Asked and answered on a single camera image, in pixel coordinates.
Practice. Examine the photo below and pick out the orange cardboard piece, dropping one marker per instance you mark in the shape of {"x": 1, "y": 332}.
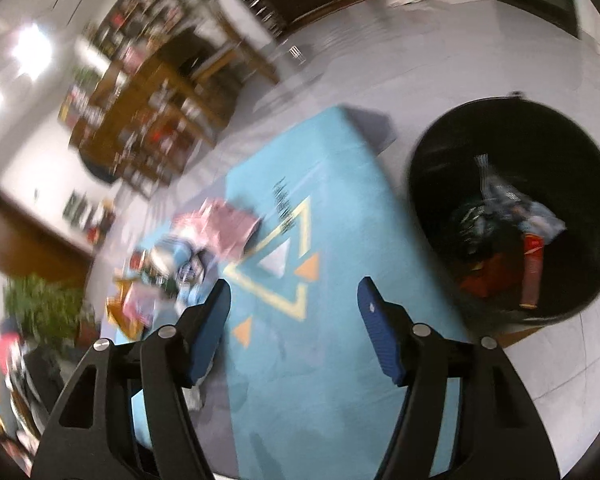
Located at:
{"x": 117, "y": 317}

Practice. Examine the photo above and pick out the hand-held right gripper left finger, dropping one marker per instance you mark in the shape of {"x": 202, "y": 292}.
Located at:
{"x": 207, "y": 340}

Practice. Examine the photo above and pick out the black trash bin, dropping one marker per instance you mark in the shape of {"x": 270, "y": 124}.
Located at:
{"x": 430, "y": 185}

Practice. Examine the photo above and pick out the wooden dining chair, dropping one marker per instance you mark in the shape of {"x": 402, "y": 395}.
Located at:
{"x": 240, "y": 45}

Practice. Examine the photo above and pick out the red snack packet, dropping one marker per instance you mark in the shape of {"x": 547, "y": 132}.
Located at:
{"x": 532, "y": 270}

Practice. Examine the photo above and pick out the blue white packet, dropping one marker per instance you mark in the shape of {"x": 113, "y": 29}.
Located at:
{"x": 172, "y": 255}

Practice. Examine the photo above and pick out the brown wooden door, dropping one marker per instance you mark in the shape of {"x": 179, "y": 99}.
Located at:
{"x": 25, "y": 240}

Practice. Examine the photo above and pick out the black bag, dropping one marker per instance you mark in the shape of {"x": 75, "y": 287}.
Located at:
{"x": 40, "y": 375}

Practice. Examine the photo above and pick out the pink packet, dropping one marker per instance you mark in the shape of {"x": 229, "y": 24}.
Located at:
{"x": 220, "y": 230}

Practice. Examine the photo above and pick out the wooden display shelf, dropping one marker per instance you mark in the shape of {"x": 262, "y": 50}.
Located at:
{"x": 130, "y": 5}

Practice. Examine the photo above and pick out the orange red bag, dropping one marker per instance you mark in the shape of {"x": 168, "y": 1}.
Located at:
{"x": 490, "y": 277}

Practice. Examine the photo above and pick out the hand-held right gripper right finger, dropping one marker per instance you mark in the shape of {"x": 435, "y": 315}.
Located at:
{"x": 380, "y": 340}

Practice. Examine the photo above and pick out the blue grey wrapper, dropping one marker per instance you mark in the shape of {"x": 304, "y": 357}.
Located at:
{"x": 510, "y": 200}

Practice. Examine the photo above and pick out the blue patterned rug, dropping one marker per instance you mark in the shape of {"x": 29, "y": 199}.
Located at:
{"x": 330, "y": 200}

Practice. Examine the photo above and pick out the pink box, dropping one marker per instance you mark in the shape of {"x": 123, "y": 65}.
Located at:
{"x": 140, "y": 302}

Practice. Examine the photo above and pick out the green potted plant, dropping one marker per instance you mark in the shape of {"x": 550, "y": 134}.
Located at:
{"x": 40, "y": 305}

